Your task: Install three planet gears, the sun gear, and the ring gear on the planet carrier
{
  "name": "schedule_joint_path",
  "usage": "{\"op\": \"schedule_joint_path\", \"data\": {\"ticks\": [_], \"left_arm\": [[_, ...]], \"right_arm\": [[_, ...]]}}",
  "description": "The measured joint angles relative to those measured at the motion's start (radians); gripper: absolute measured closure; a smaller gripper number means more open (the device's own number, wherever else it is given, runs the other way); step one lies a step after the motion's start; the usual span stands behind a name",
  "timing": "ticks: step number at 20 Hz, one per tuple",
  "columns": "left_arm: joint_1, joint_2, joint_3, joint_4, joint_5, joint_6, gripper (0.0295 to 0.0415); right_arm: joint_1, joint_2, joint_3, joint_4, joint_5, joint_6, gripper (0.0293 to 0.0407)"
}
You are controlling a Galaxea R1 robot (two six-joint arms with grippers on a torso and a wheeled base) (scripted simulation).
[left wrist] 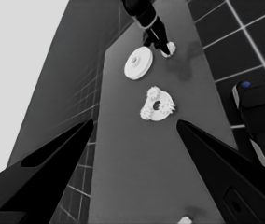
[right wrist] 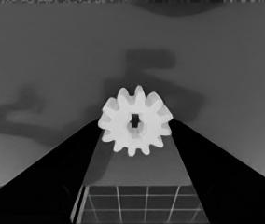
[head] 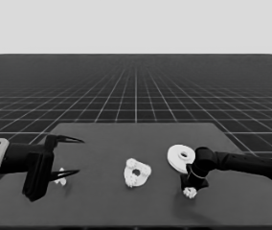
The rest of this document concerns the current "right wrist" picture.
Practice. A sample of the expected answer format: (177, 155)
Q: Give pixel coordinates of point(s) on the small white toothed gear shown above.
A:
(149, 119)

